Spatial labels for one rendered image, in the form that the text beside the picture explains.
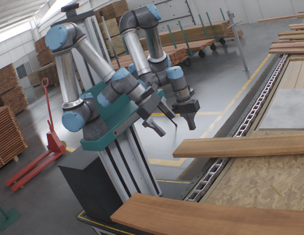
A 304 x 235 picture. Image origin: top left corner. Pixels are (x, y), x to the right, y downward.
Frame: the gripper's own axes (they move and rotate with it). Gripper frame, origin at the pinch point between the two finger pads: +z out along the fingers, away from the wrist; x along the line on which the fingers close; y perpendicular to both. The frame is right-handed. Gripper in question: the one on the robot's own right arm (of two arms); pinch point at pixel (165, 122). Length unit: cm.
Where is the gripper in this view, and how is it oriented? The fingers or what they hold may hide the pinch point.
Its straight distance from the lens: 130.7
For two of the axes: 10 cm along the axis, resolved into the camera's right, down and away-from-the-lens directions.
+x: -3.6, 5.8, -7.3
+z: 6.8, 7.0, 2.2
